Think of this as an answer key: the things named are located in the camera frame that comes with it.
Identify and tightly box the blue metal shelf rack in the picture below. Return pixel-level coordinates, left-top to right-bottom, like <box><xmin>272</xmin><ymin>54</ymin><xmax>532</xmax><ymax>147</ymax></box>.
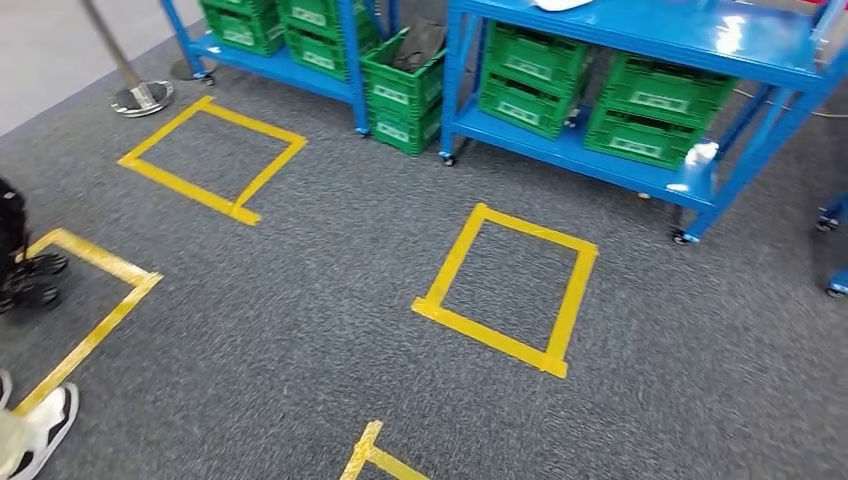
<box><xmin>158</xmin><ymin>0</ymin><xmax>402</xmax><ymax>137</ymax></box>
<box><xmin>814</xmin><ymin>192</ymin><xmax>848</xmax><ymax>299</ymax></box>
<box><xmin>438</xmin><ymin>0</ymin><xmax>848</xmax><ymax>247</ymax></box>

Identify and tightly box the white plastic panel part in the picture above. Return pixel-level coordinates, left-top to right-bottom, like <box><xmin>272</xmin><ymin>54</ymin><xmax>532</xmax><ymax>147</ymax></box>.
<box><xmin>529</xmin><ymin>0</ymin><xmax>598</xmax><ymax>13</ymax></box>

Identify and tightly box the brown cardboard sheet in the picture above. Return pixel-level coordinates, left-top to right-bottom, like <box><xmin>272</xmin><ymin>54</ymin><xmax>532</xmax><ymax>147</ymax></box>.
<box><xmin>393</xmin><ymin>18</ymin><xmax>447</xmax><ymax>73</ymax></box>

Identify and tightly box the yellow floor tape square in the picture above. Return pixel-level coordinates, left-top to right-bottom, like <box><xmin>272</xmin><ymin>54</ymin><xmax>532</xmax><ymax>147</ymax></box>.
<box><xmin>338</xmin><ymin>419</ymin><xmax>433</xmax><ymax>480</ymax></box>
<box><xmin>11</xmin><ymin>227</ymin><xmax>165</xmax><ymax>417</ymax></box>

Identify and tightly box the standing humanoid robot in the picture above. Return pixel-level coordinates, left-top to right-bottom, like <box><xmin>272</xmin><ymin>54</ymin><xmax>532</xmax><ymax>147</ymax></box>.
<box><xmin>0</xmin><ymin>176</ymin><xmax>70</xmax><ymax>321</ymax></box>

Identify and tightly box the person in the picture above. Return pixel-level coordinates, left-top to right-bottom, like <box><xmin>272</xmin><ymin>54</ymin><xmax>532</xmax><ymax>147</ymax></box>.
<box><xmin>0</xmin><ymin>369</ymin><xmax>81</xmax><ymax>480</ymax></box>

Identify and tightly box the chrome barrier post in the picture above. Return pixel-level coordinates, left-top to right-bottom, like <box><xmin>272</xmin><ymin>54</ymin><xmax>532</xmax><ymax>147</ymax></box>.
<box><xmin>79</xmin><ymin>0</ymin><xmax>176</xmax><ymax>120</ymax></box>

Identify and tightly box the white floor cable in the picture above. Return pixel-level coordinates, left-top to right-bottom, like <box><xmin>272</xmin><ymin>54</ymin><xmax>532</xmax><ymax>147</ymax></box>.
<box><xmin>731</xmin><ymin>87</ymin><xmax>848</xmax><ymax>121</ymax></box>

